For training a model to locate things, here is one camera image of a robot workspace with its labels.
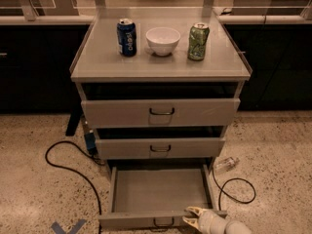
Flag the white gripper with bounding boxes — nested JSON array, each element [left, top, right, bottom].
[[182, 207, 227, 234]]

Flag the grey bottom drawer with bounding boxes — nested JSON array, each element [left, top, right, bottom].
[[99, 163, 226, 230]]

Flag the grey drawer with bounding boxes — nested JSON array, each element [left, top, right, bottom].
[[99, 163, 226, 230], [82, 98, 240, 128], [96, 137, 225, 160]]

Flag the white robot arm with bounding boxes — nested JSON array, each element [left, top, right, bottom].
[[182, 207, 252, 234]]

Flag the grey middle drawer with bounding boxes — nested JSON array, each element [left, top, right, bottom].
[[96, 137, 225, 160]]

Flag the grey top drawer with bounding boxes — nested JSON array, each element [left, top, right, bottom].
[[82, 98, 240, 128]]

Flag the grey drawer cabinet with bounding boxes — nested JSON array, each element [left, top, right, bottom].
[[72, 8, 251, 172]]

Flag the clear plastic connector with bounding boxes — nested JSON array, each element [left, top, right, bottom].
[[214, 157, 240, 174]]

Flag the blue power adapter box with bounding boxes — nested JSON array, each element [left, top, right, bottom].
[[84, 132, 98, 155]]

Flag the blue tape cross mark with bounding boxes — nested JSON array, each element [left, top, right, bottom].
[[51, 217, 88, 234]]

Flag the white bowl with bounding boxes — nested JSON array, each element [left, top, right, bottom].
[[145, 27, 180, 56]]

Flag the green soda can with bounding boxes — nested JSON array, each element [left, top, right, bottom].
[[187, 22, 210, 60]]

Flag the dark lab counter right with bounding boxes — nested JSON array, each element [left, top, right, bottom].
[[219, 16, 312, 110]]

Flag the dark lab counter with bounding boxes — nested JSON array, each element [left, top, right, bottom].
[[219, 16, 312, 110], [0, 23, 89, 114]]

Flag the blue Pepsi can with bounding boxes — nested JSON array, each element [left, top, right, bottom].
[[117, 19, 137, 57]]

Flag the dark lab counter left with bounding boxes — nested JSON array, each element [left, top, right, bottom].
[[0, 23, 89, 114]]

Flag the black cable on right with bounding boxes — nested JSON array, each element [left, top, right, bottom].
[[212, 172, 257, 212]]

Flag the black cable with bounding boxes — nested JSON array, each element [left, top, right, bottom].
[[212, 172, 257, 212], [44, 140, 105, 234]]

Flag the black cable on left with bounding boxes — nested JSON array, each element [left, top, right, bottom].
[[44, 140, 105, 234]]

